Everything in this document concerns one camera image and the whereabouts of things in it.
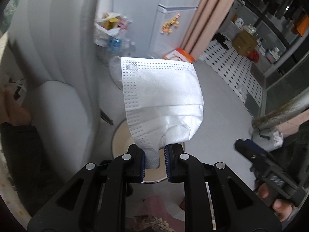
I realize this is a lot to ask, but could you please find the white face mask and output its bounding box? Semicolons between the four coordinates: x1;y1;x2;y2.
121;57;204;169

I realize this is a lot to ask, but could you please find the beige round trash bin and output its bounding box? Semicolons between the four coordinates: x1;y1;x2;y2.
112;120;167;184

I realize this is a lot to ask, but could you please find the clear plastic trash bag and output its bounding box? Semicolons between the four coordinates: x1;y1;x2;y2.
108;56;123;90

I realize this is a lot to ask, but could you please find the person's right hand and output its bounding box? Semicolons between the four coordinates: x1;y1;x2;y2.
258;183;293;222

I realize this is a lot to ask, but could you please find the brown cardboard box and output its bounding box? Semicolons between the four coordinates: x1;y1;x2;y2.
232;30;257;57

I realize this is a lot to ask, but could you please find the water bottle pack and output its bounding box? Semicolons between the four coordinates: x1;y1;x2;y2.
107;36;136;57

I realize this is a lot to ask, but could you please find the orange white cardboard box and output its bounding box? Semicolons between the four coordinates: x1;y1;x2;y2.
163;48;195;63

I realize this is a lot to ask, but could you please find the white bag with boxes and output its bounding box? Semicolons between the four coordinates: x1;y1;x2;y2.
93;12;132;47

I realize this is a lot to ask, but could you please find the grey office chair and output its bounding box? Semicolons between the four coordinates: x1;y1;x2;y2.
8;0;101;180

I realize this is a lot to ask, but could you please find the pink curtain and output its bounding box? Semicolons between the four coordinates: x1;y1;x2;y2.
181;0;235;59

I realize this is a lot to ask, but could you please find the white refrigerator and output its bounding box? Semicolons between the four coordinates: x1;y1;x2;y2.
113;0;200;58

